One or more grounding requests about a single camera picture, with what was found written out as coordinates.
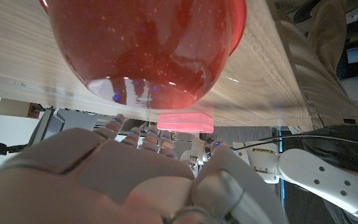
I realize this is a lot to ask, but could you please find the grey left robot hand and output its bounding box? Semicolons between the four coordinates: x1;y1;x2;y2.
178;135;214;179

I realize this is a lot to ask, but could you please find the person in beige clothes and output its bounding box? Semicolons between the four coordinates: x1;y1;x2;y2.
268;0;358;184

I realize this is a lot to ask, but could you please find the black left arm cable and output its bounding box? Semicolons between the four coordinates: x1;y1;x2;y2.
234;134;358;152

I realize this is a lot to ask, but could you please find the red bowl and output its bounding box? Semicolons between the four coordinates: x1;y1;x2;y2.
39;0;247;110

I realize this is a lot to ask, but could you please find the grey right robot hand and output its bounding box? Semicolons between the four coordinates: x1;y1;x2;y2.
0;113;290;224

